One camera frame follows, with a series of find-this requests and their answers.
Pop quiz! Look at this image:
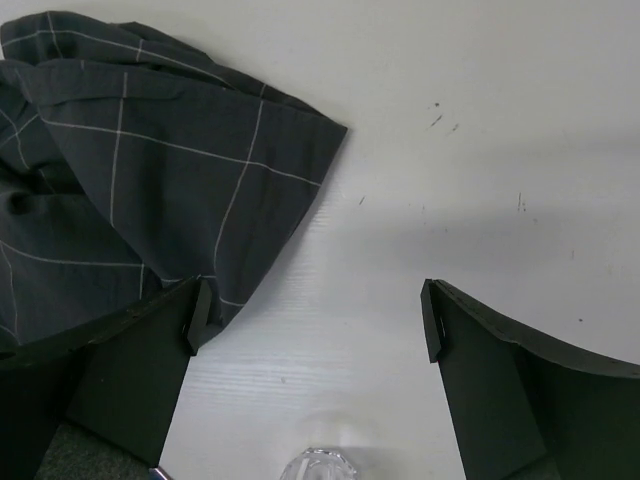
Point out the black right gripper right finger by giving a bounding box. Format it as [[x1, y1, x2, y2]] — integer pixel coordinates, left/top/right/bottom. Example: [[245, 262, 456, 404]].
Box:
[[421, 279, 639, 479]]

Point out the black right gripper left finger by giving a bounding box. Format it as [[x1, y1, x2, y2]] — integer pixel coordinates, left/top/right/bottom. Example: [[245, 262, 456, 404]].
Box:
[[1, 278, 212, 465]]

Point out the clear drinking glass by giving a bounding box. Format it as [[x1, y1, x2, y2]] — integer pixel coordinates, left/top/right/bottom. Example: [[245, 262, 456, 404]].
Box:
[[280, 448, 359, 480]]

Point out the dark grey checked cloth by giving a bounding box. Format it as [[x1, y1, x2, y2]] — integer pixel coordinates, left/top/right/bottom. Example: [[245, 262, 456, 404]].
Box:
[[1, 11, 347, 347]]

